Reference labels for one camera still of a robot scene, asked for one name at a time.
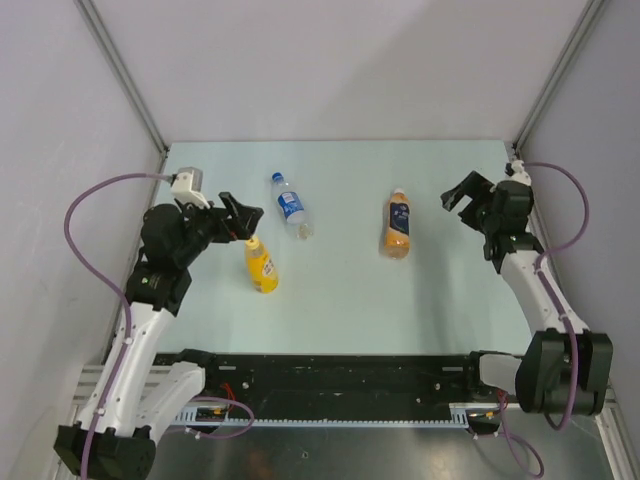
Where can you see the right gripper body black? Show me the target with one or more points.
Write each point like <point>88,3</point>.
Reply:
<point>478,214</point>

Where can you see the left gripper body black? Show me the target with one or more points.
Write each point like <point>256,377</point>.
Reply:
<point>205,226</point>

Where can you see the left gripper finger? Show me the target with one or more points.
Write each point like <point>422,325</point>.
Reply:
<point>230,203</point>
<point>247,219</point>

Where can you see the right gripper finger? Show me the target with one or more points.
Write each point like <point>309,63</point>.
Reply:
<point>451,198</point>
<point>475,182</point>

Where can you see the yellow juice bottle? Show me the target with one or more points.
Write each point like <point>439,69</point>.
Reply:
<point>260,266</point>

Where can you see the orange tea bottle blue label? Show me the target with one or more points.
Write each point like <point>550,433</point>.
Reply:
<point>395,238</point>

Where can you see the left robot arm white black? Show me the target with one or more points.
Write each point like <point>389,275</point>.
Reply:
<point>116,434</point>

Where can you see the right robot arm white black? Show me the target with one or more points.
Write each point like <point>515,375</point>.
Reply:
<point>565,369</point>

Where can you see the clear water bottle blue label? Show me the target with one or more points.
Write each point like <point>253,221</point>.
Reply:
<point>291,207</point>

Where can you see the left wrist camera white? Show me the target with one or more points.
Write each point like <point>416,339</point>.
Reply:
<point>186,188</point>

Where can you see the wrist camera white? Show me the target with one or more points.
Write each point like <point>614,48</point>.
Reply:
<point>515,171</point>
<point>186,188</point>

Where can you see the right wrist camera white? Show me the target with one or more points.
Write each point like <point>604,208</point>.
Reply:
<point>515,171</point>

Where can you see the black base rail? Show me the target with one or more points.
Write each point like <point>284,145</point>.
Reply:
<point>352,387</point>

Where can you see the grey slotted cable duct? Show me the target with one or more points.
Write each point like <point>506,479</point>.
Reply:
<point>457,416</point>

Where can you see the right aluminium frame post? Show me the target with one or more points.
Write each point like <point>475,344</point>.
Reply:
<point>586,23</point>

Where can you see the aluminium frame post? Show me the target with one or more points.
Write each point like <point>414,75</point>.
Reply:
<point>586,23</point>
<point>100,33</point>

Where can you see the left aluminium frame post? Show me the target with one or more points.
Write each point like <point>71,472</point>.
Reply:
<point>100,33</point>

